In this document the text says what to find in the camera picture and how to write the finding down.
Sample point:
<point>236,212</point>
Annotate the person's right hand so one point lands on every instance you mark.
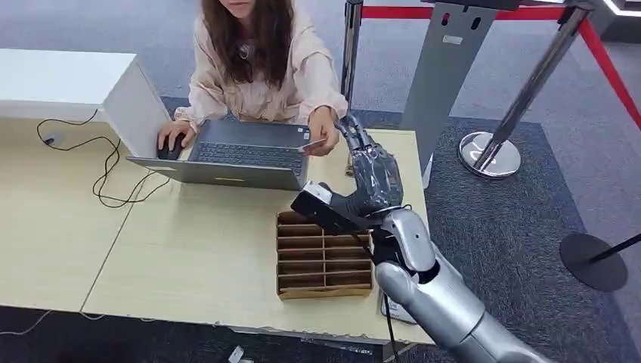
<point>175,130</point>

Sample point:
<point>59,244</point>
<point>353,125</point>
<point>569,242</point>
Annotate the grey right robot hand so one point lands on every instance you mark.
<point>375,175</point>

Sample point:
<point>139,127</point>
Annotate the person's left hand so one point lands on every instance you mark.
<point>323,128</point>

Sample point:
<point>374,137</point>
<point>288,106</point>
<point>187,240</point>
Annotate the pale plastic card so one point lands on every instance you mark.
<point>313,145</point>

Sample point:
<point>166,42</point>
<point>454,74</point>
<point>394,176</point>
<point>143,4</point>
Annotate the black computer mouse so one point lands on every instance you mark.
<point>173,153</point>

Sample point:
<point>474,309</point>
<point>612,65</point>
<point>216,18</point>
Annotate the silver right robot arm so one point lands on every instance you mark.
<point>430,290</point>

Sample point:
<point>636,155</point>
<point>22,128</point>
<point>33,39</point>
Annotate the grey laptop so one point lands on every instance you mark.
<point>240,150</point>

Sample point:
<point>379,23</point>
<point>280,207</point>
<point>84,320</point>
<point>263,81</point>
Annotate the person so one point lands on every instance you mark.
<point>260,100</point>

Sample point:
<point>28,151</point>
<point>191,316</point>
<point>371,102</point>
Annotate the wooden card box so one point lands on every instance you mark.
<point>320,270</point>

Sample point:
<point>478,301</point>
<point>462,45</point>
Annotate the grey sign stand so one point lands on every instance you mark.
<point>440,75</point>

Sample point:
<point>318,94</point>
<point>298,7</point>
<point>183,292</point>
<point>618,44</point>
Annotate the small grey round device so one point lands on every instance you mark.
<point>52,138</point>

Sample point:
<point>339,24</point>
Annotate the white cabinet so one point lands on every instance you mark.
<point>60,75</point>

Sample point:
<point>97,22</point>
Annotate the red barrier belt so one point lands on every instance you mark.
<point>608,65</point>
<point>390,12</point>

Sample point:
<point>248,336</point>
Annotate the white label tag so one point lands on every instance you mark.
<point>398,314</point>

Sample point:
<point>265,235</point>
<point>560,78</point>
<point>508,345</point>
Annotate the small white floor object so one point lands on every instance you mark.
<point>236,354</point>

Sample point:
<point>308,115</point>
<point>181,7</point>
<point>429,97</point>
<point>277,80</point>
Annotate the black round stanchion base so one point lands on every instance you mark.
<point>593,263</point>

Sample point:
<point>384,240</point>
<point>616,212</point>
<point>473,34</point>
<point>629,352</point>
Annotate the dark platform with light strip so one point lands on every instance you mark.
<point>621,25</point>

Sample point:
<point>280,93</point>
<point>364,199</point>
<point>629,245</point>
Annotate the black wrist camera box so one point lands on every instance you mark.
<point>320,213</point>

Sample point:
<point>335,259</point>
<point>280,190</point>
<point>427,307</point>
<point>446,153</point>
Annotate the dark stanchion post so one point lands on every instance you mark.
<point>350,50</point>

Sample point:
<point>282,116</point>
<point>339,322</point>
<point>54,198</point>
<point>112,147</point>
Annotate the chrome stanchion post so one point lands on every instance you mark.
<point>531,85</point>

